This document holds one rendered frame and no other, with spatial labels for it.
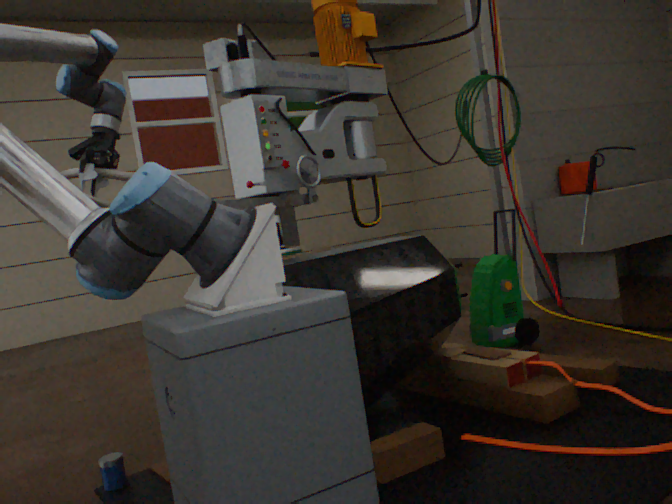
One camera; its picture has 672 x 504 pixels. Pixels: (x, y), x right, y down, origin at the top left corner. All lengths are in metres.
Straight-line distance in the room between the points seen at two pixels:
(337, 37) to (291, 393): 2.18
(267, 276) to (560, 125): 4.68
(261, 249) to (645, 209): 4.44
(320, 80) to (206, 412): 1.95
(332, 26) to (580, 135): 3.33
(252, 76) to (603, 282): 3.51
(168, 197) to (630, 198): 4.42
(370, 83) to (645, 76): 4.15
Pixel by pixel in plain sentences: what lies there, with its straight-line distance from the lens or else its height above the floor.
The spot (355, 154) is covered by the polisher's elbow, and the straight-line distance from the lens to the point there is 3.08.
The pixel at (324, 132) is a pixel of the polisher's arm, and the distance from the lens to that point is 2.87.
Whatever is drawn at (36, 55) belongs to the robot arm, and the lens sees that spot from 1.85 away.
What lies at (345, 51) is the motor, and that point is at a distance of 3.17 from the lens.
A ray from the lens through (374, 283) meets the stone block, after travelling 2.59.
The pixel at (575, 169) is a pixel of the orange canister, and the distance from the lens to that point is 5.57.
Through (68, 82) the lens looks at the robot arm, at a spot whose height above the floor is 1.56.
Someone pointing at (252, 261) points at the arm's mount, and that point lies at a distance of 1.35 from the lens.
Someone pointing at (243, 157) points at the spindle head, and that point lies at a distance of 2.65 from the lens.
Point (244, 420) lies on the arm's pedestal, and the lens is 1.32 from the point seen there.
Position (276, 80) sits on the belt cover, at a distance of 2.72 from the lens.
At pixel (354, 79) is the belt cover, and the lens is 3.08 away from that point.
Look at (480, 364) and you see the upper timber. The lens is 2.91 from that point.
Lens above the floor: 1.03
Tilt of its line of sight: 4 degrees down
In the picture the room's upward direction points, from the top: 9 degrees counter-clockwise
